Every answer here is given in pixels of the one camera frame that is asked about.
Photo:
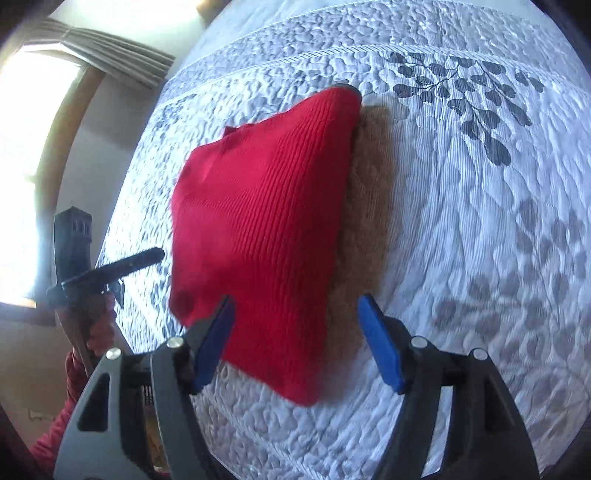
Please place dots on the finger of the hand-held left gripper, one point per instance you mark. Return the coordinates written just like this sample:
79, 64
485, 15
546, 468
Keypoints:
134, 263

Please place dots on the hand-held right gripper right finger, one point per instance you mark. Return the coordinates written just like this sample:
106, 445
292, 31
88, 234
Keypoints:
381, 341

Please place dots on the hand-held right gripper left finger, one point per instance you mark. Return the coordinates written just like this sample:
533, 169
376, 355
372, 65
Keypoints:
213, 341

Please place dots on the red knit garment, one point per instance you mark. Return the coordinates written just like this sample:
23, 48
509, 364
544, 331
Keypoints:
268, 207

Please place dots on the person's left hand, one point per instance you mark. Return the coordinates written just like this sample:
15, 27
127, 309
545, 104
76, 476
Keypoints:
101, 327

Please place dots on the brown fuzzy garment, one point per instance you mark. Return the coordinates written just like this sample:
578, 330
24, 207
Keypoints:
369, 194

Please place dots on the white leaf print quilt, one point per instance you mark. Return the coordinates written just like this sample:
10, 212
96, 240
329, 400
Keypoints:
461, 207

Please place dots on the beige pleated curtain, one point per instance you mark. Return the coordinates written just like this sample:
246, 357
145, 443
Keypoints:
120, 55

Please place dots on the window with wooden frame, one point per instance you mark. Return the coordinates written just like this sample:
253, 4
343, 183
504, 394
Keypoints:
27, 161

